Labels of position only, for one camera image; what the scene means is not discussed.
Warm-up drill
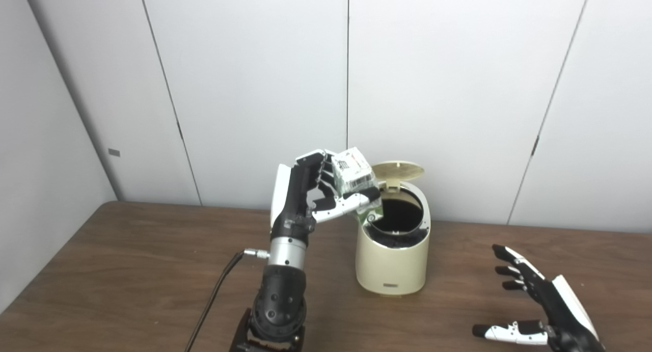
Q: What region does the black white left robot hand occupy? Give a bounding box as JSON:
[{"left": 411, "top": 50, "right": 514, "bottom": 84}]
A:
[{"left": 270, "top": 149, "right": 381, "bottom": 240}]

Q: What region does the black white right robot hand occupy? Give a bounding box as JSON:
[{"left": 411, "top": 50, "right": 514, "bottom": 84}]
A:
[{"left": 472, "top": 244, "right": 601, "bottom": 352}]

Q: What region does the white green milk carton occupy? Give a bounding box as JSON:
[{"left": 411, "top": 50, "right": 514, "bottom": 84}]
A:
[{"left": 331, "top": 147, "right": 384, "bottom": 223}]

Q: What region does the round cream bin lid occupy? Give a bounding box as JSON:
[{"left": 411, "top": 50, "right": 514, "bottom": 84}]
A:
[{"left": 371, "top": 161, "right": 425, "bottom": 189}]

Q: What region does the cream-colored trash bin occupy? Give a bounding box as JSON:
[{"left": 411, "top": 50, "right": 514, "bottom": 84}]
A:
[{"left": 355, "top": 161, "right": 431, "bottom": 297}]

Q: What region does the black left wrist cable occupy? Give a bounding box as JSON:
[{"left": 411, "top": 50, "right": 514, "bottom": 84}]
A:
[{"left": 184, "top": 248, "right": 270, "bottom": 352}]

